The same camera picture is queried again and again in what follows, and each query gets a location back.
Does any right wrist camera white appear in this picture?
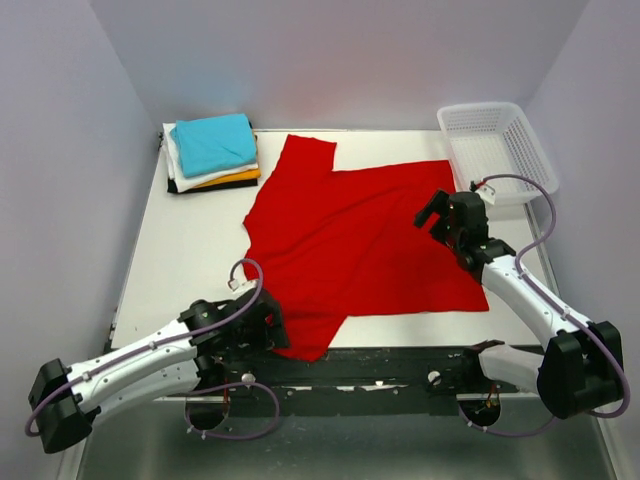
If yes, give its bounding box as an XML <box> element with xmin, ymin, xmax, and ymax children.
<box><xmin>469</xmin><ymin>180</ymin><xmax>497</xmax><ymax>206</ymax></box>

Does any black mounting base plate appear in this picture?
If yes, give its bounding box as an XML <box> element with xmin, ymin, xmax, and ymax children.
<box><xmin>101</xmin><ymin>347</ymin><xmax>517</xmax><ymax>423</ymax></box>

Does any folded yellow t shirt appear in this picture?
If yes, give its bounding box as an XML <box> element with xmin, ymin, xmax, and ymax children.
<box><xmin>195</xmin><ymin>168</ymin><xmax>261</xmax><ymax>189</ymax></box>

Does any folded cyan t shirt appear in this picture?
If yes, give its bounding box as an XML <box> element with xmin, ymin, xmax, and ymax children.
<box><xmin>170</xmin><ymin>114</ymin><xmax>257</xmax><ymax>178</ymax></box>

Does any folded white t shirt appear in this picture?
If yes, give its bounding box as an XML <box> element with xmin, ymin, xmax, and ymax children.
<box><xmin>162</xmin><ymin>121</ymin><xmax>260</xmax><ymax>193</ymax></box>

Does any folded black t shirt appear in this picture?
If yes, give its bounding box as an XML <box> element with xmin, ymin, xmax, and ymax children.
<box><xmin>166</xmin><ymin>133</ymin><xmax>260</xmax><ymax>196</ymax></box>

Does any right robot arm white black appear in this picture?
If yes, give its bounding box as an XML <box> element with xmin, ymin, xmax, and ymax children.
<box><xmin>414</xmin><ymin>190</ymin><xmax>630</xmax><ymax>419</ymax></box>

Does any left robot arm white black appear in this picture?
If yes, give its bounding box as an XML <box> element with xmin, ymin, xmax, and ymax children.
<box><xmin>24</xmin><ymin>288</ymin><xmax>289</xmax><ymax>454</ymax></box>

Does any white plastic basket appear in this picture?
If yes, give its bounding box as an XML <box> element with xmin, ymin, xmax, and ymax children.
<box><xmin>437</xmin><ymin>102</ymin><xmax>559</xmax><ymax>206</ymax></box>

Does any red t shirt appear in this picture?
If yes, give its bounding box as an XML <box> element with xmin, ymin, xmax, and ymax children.
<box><xmin>243</xmin><ymin>135</ymin><xmax>489</xmax><ymax>361</ymax></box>

